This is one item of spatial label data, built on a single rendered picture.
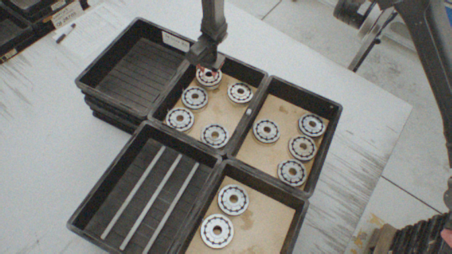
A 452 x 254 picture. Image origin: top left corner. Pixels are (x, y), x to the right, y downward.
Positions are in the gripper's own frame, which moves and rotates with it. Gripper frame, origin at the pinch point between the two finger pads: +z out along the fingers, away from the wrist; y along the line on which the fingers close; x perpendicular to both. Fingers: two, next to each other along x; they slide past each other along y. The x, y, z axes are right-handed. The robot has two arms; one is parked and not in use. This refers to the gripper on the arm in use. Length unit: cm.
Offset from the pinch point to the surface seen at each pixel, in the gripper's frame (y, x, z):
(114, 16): -65, 21, 19
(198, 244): 27, -57, 4
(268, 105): 25.9, 2.2, 6.4
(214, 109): 8.2, -10.3, 5.8
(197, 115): 3.7, -16.1, 5.5
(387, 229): 111, 6, 76
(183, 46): -15.6, 7.1, 0.4
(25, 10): -118, 8, 29
